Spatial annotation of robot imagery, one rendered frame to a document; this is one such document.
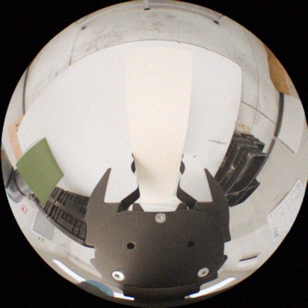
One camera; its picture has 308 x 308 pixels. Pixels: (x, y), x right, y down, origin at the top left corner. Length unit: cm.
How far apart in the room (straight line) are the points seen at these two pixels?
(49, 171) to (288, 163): 294
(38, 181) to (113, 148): 33
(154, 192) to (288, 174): 256
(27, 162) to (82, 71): 32
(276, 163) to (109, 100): 270
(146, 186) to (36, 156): 39
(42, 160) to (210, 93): 52
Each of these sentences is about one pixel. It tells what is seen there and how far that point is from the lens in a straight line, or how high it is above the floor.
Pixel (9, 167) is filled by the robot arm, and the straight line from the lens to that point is 51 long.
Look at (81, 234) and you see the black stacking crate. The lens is 46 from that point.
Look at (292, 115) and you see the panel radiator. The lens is 252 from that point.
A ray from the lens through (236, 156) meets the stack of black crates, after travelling 71.
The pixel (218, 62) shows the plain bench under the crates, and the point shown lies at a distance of 22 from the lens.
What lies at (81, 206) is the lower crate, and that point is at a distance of 50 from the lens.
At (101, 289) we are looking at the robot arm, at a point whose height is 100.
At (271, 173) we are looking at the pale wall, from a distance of 270.
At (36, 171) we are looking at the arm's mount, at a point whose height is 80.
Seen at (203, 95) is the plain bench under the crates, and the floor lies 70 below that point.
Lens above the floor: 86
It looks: 57 degrees down
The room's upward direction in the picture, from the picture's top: 180 degrees counter-clockwise
